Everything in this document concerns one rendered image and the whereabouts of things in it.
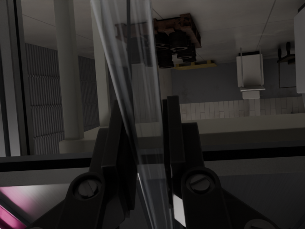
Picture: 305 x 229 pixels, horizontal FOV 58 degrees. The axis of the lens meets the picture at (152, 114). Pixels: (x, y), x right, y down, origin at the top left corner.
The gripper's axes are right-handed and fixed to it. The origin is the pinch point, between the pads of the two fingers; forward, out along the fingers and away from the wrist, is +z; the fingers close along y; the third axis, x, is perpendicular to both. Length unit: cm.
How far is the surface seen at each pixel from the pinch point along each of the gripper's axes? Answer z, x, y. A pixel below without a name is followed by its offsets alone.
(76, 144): 29.3, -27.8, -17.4
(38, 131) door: 288, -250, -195
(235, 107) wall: 628, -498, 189
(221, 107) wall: 635, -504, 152
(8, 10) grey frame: 31.6, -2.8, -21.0
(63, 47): 41.0, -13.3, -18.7
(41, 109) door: 316, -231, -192
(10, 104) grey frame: 23.6, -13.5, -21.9
